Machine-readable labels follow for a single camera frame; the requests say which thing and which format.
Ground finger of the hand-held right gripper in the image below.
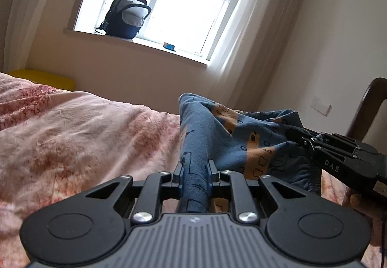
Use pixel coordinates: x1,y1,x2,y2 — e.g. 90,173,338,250
285,126,326,149

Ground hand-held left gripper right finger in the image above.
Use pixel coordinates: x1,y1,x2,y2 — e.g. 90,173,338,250
206,159,306,223

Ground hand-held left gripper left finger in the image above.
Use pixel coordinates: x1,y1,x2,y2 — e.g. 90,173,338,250
85,162,184,224

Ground blue pants with orange print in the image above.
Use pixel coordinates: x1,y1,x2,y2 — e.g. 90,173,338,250
178,92,325,215

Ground person's right hand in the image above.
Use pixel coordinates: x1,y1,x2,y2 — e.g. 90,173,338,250
343,189,385,248

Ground dark wooden bed headboard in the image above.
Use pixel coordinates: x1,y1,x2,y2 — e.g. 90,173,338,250
347,77,387,142

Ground beige curtain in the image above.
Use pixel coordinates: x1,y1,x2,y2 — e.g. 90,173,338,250
0,0,105,73
207,0,315,114

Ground pink floral blanket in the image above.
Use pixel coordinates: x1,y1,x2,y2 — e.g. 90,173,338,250
0,72,385,268

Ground yellow box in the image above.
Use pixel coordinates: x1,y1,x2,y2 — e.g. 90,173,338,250
7,69,77,91

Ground dark blue grey backpack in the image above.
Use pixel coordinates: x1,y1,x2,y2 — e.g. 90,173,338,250
95,0,152,40

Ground white framed window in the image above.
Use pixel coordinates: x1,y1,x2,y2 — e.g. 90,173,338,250
63,0,251,67

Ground white wall switch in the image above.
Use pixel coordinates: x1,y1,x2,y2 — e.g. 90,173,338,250
311,97,332,117

